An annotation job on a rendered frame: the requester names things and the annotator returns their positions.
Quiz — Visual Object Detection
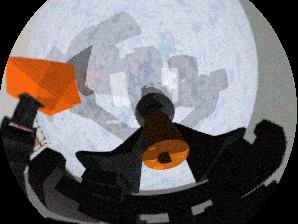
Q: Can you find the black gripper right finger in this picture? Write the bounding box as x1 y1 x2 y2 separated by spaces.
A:
173 121 247 183

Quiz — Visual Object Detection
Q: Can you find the black stepped round pedestal with short shaft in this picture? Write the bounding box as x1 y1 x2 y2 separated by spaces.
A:
136 92 174 125

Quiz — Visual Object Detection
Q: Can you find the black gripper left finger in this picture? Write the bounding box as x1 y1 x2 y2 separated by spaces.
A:
74 125 144 194

